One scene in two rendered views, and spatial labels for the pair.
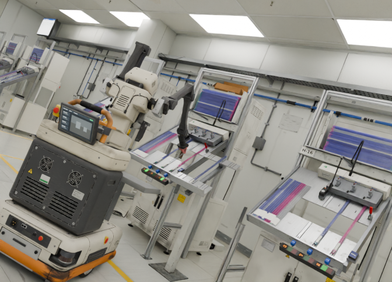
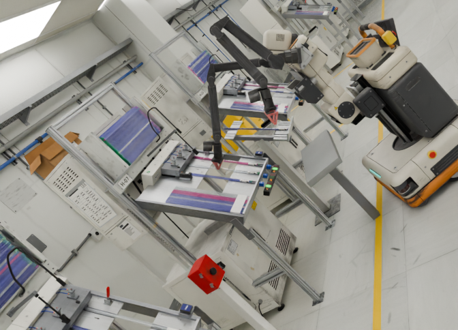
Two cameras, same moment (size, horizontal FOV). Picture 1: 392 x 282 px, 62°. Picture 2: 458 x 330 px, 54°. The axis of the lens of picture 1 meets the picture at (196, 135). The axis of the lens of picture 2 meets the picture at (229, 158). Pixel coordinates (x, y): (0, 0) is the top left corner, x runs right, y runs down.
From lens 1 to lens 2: 4.65 m
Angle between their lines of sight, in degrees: 98
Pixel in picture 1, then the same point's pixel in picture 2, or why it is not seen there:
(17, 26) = not seen: outside the picture
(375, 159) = not seen: hidden behind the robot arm
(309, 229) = (280, 95)
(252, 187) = (95, 281)
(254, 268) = (290, 159)
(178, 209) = (263, 212)
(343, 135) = (196, 67)
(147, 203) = (261, 257)
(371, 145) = (205, 61)
